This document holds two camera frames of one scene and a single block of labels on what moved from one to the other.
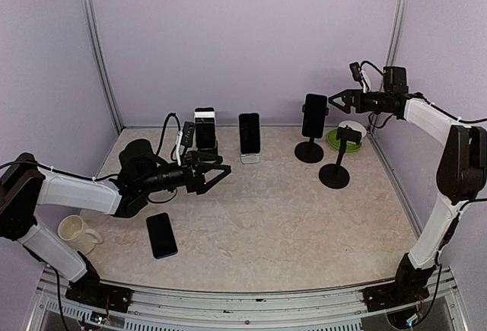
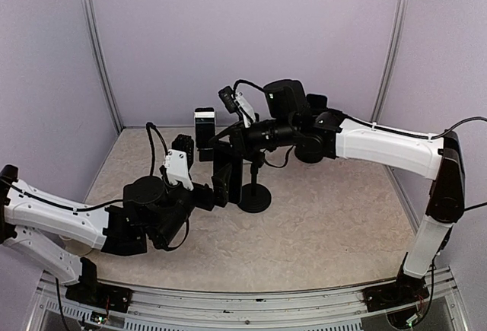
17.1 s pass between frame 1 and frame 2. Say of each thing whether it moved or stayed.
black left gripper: moved
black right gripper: moved
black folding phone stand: stayed
